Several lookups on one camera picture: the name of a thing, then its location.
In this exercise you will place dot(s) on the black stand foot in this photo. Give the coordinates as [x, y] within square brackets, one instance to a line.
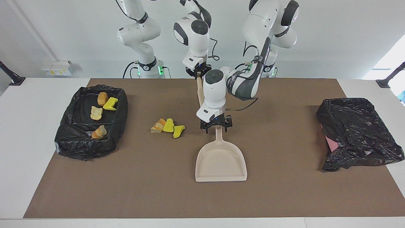
[12, 79]
[384, 83]

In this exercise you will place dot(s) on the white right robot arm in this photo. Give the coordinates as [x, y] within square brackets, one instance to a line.
[193, 34]

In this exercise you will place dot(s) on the beige plastic dustpan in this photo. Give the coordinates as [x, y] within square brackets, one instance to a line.
[221, 164]

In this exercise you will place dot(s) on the black trash bag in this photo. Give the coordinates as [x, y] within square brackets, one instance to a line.
[357, 133]
[91, 142]

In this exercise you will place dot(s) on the brown bread shaped piece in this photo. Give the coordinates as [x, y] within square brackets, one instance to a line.
[102, 98]

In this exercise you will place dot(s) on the orange striped sponge piece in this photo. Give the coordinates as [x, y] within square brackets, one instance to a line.
[157, 127]

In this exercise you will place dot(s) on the beige hand brush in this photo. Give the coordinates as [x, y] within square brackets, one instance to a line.
[200, 91]

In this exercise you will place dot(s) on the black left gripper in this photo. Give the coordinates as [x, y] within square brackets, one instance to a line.
[221, 121]

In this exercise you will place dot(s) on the beige crumbly sponge piece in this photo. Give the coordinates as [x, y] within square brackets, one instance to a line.
[99, 132]
[96, 113]

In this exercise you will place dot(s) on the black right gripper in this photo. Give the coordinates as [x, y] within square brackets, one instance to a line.
[204, 67]

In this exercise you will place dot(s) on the light blue object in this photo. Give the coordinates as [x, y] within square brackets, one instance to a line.
[402, 96]

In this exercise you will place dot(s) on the pink bin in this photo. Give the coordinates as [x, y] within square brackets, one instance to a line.
[333, 145]

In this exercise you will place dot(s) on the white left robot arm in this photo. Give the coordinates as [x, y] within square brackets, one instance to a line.
[215, 95]

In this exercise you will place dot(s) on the brown table mat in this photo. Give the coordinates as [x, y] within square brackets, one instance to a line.
[158, 190]

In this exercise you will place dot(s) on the white wall socket box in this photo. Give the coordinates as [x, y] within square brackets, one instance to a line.
[57, 68]

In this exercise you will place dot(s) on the yellow notched sponge piece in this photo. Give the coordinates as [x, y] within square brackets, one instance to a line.
[110, 104]

